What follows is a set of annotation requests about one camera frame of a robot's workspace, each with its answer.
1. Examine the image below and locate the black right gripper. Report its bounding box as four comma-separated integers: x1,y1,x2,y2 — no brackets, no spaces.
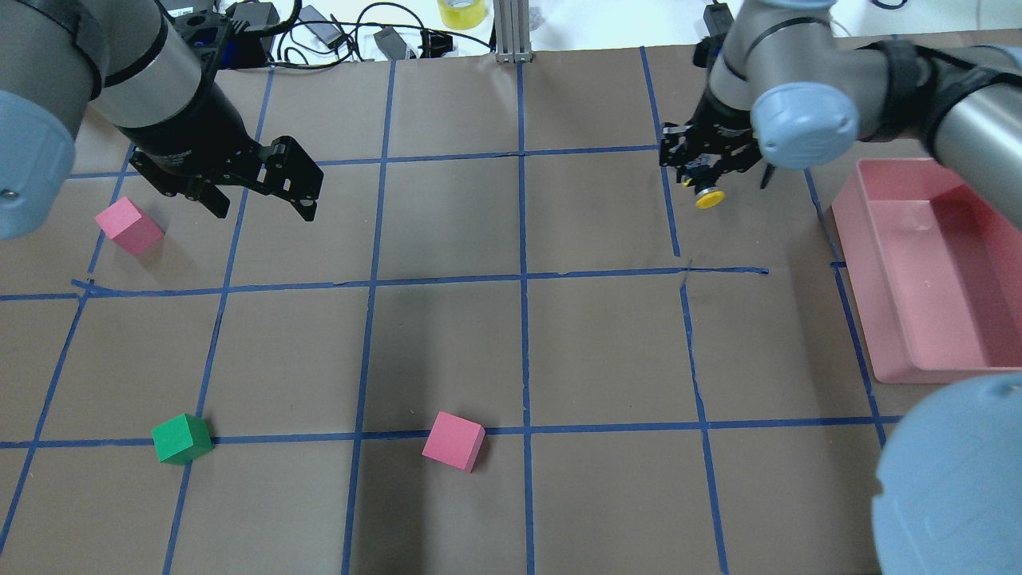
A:
660,88,774,190

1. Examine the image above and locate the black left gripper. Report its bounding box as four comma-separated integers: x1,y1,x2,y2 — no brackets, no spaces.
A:
128,77,324,223

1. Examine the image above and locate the yellow push button switch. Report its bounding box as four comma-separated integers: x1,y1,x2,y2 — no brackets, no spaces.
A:
685,178,727,210

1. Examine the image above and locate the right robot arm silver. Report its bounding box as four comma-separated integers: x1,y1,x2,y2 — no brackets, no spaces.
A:
660,1,1021,574

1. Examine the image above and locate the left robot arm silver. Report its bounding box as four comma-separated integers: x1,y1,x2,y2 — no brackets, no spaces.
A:
1,1,323,240

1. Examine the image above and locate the pink cube near edge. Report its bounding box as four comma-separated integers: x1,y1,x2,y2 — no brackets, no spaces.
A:
94,197,164,257

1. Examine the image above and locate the black power adapter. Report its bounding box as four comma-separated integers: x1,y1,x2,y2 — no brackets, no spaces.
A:
223,1,280,69

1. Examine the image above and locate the pink plastic bin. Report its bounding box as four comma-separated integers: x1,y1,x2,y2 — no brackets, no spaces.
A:
832,159,1021,383

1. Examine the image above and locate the green cube near base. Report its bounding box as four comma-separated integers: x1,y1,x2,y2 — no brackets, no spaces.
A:
151,414,214,466

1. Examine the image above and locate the yellow tape roll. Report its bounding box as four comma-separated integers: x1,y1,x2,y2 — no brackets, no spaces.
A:
437,0,487,30

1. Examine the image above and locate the pink cube near bases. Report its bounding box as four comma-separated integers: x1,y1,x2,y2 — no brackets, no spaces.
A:
421,411,485,473

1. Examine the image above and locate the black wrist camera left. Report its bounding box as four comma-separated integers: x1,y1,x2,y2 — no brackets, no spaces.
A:
169,10,234,77

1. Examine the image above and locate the aluminium frame post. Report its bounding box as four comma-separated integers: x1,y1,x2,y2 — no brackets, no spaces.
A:
492,0,535,63

